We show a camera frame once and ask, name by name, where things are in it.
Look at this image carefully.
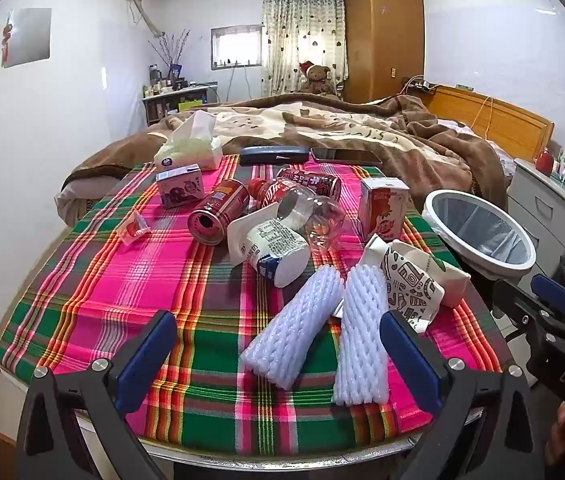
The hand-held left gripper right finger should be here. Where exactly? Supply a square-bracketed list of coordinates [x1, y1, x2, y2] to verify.
[379, 311, 545, 480]

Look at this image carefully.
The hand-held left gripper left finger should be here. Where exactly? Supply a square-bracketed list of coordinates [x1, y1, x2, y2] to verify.
[15, 310, 178, 480]

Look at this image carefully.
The white foam fruit net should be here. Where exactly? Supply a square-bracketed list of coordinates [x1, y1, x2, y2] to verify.
[240, 265, 345, 390]
[332, 266, 394, 406]

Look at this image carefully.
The white rimmed trash bin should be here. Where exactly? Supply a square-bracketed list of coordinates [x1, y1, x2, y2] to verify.
[422, 189, 538, 281]

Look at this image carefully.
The doodle printed paper bag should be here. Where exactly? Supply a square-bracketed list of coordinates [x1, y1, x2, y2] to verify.
[361, 234, 471, 335]

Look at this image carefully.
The red jelly cup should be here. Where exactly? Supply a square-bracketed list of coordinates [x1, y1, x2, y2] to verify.
[116, 208, 152, 247]

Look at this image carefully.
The red juice carton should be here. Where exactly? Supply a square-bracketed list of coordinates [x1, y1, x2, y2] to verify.
[359, 177, 410, 242]

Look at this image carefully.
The purple milk carton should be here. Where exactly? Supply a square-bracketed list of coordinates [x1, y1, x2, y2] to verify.
[156, 164, 206, 209]

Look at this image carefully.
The white milk bottle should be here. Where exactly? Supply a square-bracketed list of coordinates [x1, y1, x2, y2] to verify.
[226, 203, 311, 288]

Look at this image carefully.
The striped red can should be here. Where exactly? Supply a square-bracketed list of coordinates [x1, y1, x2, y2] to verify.
[187, 178, 250, 246]

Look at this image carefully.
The red milk can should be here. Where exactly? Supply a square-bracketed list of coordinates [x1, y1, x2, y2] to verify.
[276, 167, 342, 202]

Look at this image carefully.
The clear cola bottle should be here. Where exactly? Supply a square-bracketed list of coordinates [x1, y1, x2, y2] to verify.
[247, 177, 348, 255]

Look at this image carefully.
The plaid tablecloth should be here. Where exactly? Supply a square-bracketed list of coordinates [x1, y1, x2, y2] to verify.
[0, 152, 505, 458]

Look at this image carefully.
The grey drawer cabinet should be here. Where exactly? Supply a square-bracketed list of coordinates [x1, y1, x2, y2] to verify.
[505, 157, 565, 261]

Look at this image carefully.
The red jar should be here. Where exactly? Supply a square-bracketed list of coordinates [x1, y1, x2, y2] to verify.
[535, 147, 554, 177]

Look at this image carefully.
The pink bed sheet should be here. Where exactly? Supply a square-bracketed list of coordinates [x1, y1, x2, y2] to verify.
[437, 119, 515, 176]

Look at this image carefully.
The wooden headboard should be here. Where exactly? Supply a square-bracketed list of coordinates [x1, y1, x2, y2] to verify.
[422, 85, 555, 163]

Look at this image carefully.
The tissue pack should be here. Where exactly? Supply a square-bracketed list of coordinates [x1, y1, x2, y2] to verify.
[154, 110, 224, 171]

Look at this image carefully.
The smartphone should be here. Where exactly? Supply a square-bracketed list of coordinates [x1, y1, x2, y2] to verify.
[311, 147, 383, 165]

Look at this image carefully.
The brown blanket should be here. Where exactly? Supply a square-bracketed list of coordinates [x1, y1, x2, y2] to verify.
[55, 94, 510, 211]

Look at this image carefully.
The dark blue glasses case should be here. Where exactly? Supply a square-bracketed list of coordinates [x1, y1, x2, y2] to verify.
[239, 145, 309, 167]

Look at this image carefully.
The power strip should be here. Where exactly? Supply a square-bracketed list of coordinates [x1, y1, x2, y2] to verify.
[402, 77, 438, 93]

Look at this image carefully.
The cluttered shelf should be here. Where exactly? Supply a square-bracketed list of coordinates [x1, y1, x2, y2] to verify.
[142, 79, 220, 126]

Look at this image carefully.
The teddy bear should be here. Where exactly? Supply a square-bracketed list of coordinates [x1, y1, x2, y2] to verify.
[296, 61, 340, 98]

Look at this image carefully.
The vase of branches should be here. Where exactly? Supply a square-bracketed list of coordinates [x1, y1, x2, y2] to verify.
[148, 30, 190, 82]

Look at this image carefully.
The wooden wardrobe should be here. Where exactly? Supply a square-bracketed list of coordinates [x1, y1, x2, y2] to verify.
[345, 0, 425, 103]

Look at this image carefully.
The window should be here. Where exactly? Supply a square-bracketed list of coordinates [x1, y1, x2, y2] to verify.
[211, 25, 263, 70]

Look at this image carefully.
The air conditioner pipe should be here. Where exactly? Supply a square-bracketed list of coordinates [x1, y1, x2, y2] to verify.
[127, 0, 169, 40]

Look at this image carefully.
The heart patterned curtain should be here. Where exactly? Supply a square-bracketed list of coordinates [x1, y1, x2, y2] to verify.
[261, 0, 349, 97]

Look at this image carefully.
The silver wall poster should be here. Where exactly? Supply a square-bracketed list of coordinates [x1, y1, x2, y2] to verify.
[1, 7, 53, 68]

